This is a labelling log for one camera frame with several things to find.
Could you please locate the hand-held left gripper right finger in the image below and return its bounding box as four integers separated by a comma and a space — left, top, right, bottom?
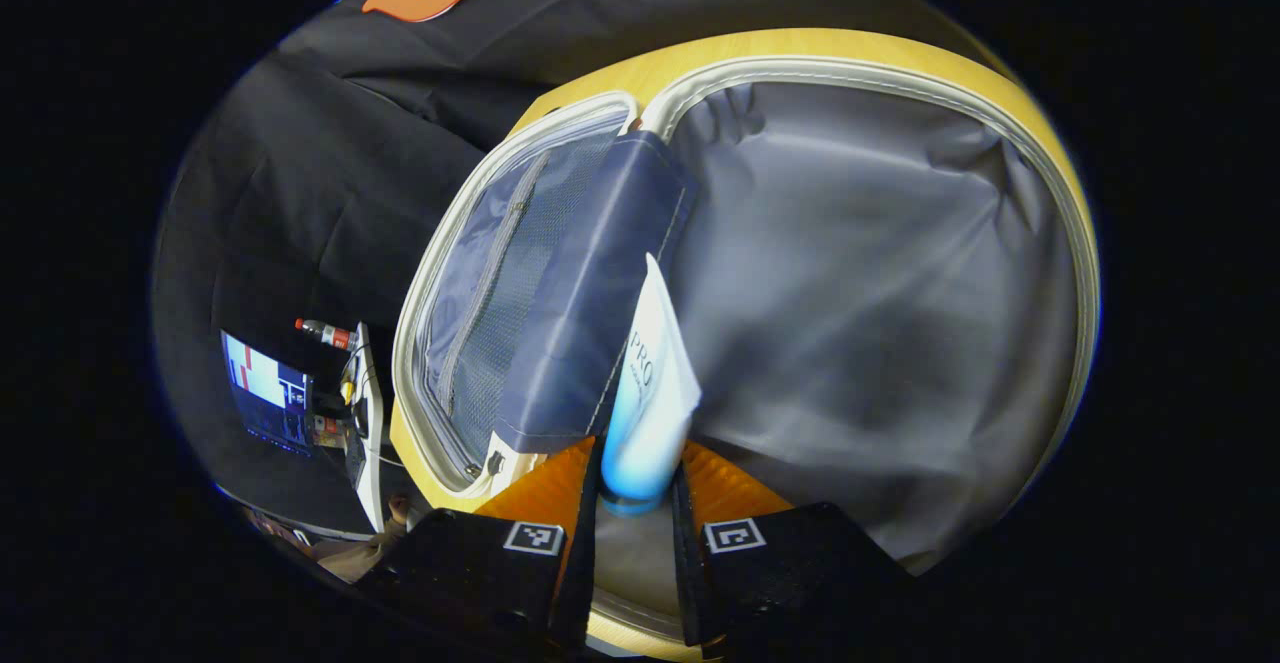
671, 439, 917, 661

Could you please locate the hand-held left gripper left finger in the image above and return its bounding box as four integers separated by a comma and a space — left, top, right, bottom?
358, 434, 602, 660

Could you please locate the white blue skincare tube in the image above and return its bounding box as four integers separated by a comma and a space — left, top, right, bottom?
599, 252, 704, 517

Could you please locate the white suitcase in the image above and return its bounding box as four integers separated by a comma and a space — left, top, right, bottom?
389, 28, 1102, 663

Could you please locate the white side desk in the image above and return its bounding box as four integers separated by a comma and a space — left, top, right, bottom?
338, 321, 393, 536

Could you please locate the red bottle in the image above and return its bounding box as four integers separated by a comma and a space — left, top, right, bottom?
294, 317, 358, 351

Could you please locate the computer monitor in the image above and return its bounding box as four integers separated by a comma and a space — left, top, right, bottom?
220, 329, 315, 456

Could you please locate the black backdrop cloth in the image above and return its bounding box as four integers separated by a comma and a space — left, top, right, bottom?
150, 0, 1001, 544

